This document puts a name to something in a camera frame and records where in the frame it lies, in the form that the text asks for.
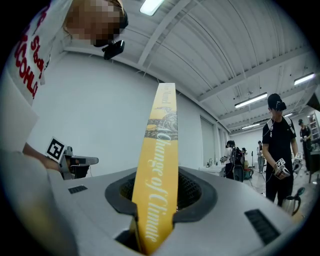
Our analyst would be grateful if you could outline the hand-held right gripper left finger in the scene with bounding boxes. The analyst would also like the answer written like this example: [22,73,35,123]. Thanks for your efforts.
[47,167,145,256]

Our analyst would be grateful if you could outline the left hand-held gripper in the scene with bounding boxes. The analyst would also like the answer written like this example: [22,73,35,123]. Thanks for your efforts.
[45,136,99,180]

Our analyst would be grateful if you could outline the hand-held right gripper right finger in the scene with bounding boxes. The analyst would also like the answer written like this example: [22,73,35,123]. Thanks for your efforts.
[156,165,298,256]

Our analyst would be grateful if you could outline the yellow book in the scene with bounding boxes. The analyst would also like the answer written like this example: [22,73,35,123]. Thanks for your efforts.
[131,83,179,256]

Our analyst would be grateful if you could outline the person's left forearm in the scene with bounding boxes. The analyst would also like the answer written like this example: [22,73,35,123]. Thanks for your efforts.
[22,142,61,172]

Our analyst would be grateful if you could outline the white sink cabinet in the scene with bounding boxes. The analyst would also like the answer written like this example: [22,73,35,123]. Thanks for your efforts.
[198,164,226,177]

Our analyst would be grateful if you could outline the steel kettle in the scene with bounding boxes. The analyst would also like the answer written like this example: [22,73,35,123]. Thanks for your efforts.
[281,187,306,217]

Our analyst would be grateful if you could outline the dark table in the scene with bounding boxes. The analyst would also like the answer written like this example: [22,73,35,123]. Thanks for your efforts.
[308,147,320,185]

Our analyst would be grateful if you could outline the white shelf unit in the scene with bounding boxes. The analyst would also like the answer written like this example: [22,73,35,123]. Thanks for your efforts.
[307,111,320,141]

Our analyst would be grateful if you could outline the person's white printed shirt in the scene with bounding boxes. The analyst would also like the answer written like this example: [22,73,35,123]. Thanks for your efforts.
[2,0,73,153]

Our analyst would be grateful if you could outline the person's face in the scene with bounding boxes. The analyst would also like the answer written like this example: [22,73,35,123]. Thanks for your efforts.
[63,0,129,48]

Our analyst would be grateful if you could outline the black head-worn camera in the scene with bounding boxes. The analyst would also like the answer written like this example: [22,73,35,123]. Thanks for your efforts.
[101,39,125,60]

